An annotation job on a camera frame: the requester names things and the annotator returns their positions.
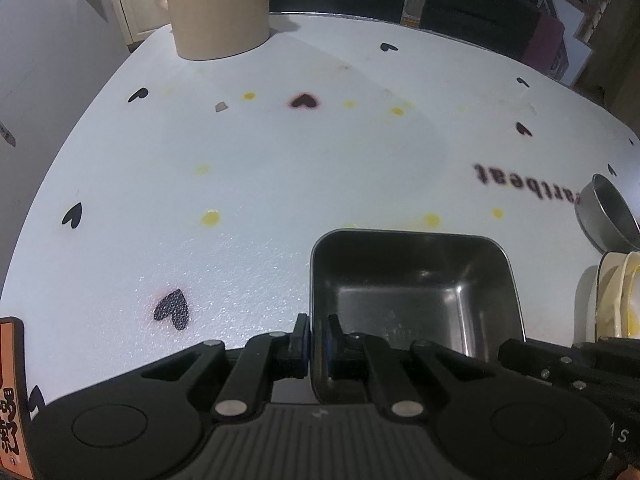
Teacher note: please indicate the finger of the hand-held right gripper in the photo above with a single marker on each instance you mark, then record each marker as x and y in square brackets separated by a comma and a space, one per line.
[560, 365]

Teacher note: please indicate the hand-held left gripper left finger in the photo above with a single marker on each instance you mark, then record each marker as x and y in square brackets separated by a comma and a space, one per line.
[300, 345]

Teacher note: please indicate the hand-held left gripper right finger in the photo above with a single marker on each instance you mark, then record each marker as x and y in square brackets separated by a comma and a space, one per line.
[333, 347]

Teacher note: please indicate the square steel container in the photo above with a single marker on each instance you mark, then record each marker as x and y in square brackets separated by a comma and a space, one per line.
[410, 290]

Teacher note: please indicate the floral bowl with yellow rim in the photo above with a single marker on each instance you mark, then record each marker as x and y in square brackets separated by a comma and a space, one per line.
[632, 295]

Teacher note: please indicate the oval steel bowl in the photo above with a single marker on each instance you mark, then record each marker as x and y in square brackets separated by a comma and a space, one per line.
[610, 215]

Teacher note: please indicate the orange printed box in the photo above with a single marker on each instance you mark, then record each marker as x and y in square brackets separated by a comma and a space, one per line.
[12, 390]

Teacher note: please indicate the purple chair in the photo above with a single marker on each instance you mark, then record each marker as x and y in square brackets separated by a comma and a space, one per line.
[550, 45]

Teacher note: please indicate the white cardboard box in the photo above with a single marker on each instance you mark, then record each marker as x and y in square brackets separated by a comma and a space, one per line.
[580, 25]

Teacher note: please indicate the beige thermos jug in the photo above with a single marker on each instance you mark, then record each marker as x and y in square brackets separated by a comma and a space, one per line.
[220, 5]

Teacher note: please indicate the white kitchen base cabinet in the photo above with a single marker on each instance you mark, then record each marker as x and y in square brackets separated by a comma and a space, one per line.
[135, 5]

